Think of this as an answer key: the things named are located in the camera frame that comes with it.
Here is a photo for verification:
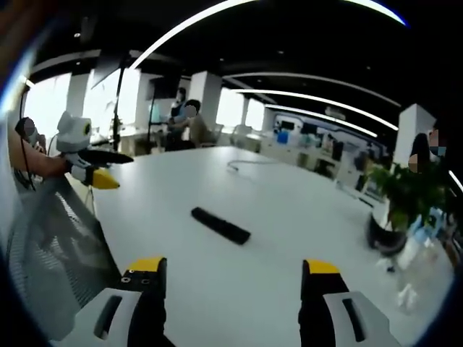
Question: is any long ceiling light strip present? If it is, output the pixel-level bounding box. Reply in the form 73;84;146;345
231;87;399;132
263;103;379;139
129;0;261;70

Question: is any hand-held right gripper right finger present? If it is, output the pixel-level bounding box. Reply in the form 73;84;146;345
297;258;402;347

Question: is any grey mesh office chair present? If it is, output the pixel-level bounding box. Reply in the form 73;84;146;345
6;176;121;343

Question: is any green potted plant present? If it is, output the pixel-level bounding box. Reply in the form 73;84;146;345
368;161;451;233

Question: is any white background chair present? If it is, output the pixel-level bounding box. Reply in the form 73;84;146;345
229;124;255;146

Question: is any dark round plant pot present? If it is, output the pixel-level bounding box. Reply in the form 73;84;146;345
366;211;410;254

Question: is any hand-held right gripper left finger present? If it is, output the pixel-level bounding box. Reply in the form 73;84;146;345
54;256;175;347

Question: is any grey cable on table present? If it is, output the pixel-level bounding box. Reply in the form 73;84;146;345
226;158;290;174

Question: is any black stand pole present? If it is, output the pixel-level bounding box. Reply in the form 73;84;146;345
110;53;127;153

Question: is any thin black cable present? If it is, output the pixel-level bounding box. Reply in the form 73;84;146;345
14;117;38;192

